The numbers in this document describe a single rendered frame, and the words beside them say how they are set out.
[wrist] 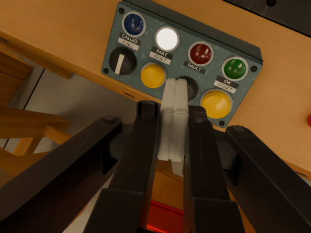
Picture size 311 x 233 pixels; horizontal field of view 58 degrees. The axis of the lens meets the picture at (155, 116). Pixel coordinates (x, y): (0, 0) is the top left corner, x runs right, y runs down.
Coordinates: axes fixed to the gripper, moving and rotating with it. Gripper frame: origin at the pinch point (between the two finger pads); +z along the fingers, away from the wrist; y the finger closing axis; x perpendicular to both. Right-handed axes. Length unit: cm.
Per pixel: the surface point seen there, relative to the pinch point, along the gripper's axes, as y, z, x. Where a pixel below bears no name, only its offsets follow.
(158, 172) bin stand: -1.4, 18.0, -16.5
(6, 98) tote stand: -72, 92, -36
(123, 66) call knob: -5.4, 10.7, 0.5
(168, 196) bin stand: 0.3, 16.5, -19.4
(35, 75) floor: -62, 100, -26
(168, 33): -1.1, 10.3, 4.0
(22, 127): -45, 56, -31
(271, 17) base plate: 10.1, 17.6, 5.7
